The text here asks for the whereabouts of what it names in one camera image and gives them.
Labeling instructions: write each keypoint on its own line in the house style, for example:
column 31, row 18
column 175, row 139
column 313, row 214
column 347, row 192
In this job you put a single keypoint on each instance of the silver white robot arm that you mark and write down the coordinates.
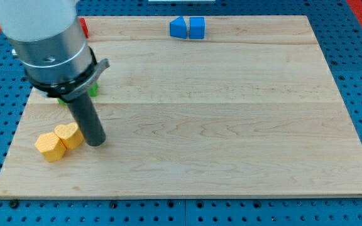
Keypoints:
column 48, row 39

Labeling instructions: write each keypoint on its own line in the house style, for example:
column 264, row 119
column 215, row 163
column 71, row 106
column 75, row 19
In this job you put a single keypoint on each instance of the blue triangle block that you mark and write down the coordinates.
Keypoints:
column 178, row 28

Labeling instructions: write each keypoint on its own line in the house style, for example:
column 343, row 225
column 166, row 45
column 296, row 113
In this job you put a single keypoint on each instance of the red star block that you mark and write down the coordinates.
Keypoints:
column 84, row 27

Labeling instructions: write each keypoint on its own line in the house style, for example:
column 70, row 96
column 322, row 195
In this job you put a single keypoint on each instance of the wooden board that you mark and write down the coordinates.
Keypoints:
column 250, row 111

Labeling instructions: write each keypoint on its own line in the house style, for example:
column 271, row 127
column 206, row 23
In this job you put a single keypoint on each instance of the blue cube block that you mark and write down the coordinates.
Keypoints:
column 197, row 27

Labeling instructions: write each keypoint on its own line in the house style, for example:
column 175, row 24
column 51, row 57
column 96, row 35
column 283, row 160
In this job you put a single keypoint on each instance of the green block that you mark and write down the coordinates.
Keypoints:
column 92, row 93

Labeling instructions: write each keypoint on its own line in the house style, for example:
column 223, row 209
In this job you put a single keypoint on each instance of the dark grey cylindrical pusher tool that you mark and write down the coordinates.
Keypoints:
column 83, row 111

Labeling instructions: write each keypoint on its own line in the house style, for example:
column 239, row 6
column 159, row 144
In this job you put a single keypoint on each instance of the yellow heart block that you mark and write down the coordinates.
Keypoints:
column 70, row 135

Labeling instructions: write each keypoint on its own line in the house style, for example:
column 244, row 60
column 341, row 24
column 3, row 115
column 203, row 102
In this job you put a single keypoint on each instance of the yellow hexagon block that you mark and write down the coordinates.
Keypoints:
column 50, row 146

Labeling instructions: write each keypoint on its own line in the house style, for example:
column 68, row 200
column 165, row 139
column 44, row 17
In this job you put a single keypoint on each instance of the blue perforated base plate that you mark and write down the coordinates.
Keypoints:
column 338, row 29

